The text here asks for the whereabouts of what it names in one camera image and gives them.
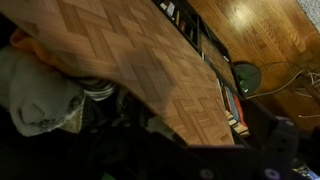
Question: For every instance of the white terry sock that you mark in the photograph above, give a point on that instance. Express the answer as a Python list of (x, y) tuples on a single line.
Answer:
[(33, 93)]

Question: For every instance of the blue book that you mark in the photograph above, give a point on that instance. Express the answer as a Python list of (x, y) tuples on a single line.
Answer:
[(231, 103)]

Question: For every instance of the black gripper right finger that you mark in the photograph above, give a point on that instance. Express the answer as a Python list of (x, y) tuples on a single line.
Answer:
[(131, 150)]

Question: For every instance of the round green grey floor device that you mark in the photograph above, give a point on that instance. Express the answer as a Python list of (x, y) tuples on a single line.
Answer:
[(248, 75)]

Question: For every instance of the small white cloth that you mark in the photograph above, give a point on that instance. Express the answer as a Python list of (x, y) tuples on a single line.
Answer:
[(160, 125)]

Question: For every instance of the row of books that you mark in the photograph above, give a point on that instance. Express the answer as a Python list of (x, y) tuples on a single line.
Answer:
[(208, 30)]

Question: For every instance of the orange red book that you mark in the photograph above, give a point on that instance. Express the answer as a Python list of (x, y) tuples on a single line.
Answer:
[(240, 111)]

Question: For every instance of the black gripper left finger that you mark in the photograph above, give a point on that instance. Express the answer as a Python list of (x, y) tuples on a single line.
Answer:
[(96, 156)]

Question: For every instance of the grey rug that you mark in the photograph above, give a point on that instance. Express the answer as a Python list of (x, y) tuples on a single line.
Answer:
[(313, 10)]

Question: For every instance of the grey striped sock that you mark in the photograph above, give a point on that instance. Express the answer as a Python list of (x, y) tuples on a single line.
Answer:
[(98, 90)]

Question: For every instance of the wooden parquet table top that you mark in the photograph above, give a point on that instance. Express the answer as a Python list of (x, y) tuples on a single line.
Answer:
[(133, 50)]

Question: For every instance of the dark grey sock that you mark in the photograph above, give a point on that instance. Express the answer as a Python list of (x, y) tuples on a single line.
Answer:
[(95, 110)]

